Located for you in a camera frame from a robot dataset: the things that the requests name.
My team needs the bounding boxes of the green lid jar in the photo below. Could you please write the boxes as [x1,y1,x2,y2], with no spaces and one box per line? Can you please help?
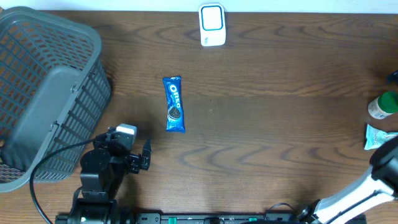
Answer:
[368,91,397,119]

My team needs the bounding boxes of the blue Oreo cookie pack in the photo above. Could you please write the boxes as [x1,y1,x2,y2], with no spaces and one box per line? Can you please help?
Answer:
[162,76,185,133]

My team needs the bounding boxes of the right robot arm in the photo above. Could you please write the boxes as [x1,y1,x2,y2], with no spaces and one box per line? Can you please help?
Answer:
[295,125,397,223]

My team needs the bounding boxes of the white barcode scanner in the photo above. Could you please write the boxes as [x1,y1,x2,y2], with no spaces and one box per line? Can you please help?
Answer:
[198,3,226,47]

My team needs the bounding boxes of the grey plastic basket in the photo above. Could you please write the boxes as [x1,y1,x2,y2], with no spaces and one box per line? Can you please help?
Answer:
[1,7,111,192]

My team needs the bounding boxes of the left black cable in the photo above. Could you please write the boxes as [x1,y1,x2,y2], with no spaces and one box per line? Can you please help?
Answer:
[29,138,97,224]

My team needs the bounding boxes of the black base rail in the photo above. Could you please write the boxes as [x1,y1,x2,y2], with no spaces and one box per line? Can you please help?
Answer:
[55,212,368,224]

